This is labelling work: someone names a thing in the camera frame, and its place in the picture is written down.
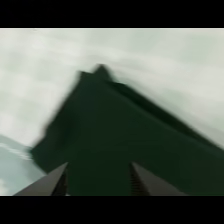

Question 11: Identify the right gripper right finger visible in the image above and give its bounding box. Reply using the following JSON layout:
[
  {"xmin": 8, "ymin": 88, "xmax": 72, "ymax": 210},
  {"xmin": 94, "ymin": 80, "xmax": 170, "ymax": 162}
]
[{"xmin": 129, "ymin": 161, "xmax": 188, "ymax": 197}]

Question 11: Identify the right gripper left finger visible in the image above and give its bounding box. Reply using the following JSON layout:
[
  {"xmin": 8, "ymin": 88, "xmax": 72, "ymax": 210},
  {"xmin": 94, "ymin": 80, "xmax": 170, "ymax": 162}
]
[{"xmin": 13, "ymin": 161, "xmax": 70, "ymax": 197}]

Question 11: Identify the dark green T-shirt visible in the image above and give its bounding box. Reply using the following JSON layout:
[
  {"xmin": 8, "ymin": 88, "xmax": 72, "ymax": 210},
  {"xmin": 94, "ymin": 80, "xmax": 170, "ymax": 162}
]
[{"xmin": 29, "ymin": 63, "xmax": 224, "ymax": 197}]

